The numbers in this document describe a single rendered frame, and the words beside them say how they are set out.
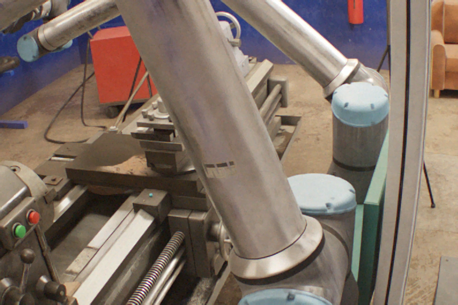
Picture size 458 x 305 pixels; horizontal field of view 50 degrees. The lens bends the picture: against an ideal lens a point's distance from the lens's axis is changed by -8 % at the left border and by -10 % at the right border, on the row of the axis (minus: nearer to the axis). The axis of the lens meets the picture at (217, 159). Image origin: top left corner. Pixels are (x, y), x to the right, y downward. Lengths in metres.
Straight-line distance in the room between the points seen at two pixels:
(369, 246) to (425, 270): 1.84
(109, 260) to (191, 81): 1.09
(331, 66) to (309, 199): 0.64
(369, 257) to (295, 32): 0.67
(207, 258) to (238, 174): 1.29
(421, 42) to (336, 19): 4.88
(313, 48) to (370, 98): 0.24
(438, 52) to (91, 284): 4.00
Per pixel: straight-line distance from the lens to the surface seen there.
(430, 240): 3.11
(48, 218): 1.53
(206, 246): 1.93
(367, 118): 1.30
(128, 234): 1.76
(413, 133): 0.92
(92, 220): 2.10
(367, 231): 1.04
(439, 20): 5.41
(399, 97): 0.90
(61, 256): 1.94
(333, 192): 0.92
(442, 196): 3.53
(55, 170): 2.21
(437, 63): 4.97
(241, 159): 0.67
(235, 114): 0.66
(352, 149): 1.33
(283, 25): 1.45
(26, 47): 1.66
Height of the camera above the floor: 1.82
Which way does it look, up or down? 27 degrees down
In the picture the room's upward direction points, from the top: 6 degrees counter-clockwise
